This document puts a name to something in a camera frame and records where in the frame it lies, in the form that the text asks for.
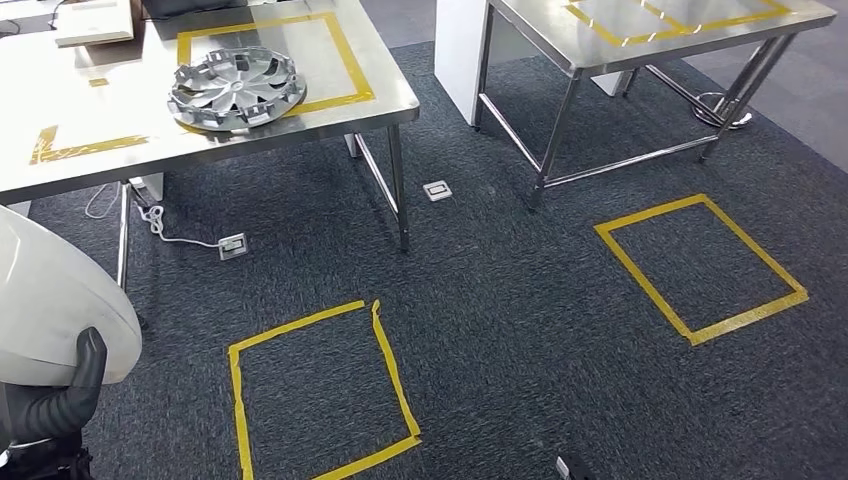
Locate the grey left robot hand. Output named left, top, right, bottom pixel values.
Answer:
left=5, top=326, right=109, bottom=446

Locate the white curved plastic part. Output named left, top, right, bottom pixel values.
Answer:
left=0, top=205, right=144, bottom=388

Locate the stainless steel workbench table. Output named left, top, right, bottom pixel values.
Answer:
left=0, top=0, right=423, bottom=294

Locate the yellow floor tape square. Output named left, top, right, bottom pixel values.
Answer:
left=227, top=299, right=423, bottom=480
left=593, top=192, right=811, bottom=348

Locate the small yellow tape rectangle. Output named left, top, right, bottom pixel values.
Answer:
left=27, top=123, right=151, bottom=167

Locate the silver wheel hubcap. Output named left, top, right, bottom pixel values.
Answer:
left=166, top=44, right=309, bottom=133

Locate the white flat box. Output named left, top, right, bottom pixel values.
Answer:
left=54, top=0, right=136, bottom=49

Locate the large yellow tape rectangle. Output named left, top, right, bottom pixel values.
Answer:
left=174, top=11, right=377, bottom=122

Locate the black robot body piece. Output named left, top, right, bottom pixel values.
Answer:
left=555, top=453, right=600, bottom=480

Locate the white table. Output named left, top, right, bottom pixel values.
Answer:
left=433, top=0, right=526, bottom=128

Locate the yellow tape marking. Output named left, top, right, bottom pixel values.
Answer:
left=564, top=0, right=794, bottom=50

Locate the chrome round stool base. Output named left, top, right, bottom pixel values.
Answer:
left=691, top=90, right=755, bottom=130

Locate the white power cable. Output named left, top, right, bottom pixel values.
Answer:
left=84, top=180, right=223, bottom=251

